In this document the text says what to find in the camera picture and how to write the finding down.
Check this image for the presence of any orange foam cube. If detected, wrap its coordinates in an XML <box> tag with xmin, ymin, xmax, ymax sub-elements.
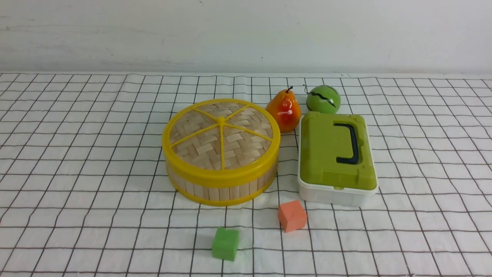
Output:
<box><xmin>278</xmin><ymin>200</ymin><xmax>307</xmax><ymax>233</ymax></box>

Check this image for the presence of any white checkered tablecloth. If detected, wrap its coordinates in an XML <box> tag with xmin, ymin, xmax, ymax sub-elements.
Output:
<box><xmin>0</xmin><ymin>73</ymin><xmax>492</xmax><ymax>277</ymax></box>

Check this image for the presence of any orange toy pear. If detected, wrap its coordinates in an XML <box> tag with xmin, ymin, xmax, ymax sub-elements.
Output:
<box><xmin>266</xmin><ymin>86</ymin><xmax>302</xmax><ymax>133</ymax></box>

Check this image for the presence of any bamboo steamer base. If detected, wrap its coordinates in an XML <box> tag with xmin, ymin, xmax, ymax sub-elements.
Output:
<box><xmin>166</xmin><ymin>162</ymin><xmax>278</xmax><ymax>207</ymax></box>

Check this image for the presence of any green lid white box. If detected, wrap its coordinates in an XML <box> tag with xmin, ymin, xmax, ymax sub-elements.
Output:
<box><xmin>297</xmin><ymin>112</ymin><xmax>378</xmax><ymax>207</ymax></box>

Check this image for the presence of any yellow bamboo steamer lid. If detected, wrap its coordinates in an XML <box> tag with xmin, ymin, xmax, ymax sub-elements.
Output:
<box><xmin>162</xmin><ymin>98</ymin><xmax>281</xmax><ymax>188</ymax></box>

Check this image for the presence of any green foam cube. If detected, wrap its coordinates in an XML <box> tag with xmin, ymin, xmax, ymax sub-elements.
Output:
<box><xmin>211</xmin><ymin>227</ymin><xmax>239</xmax><ymax>261</ymax></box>

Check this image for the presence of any green toy watermelon ball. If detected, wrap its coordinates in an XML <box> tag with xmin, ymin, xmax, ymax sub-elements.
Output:
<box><xmin>306</xmin><ymin>85</ymin><xmax>341</xmax><ymax>114</ymax></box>

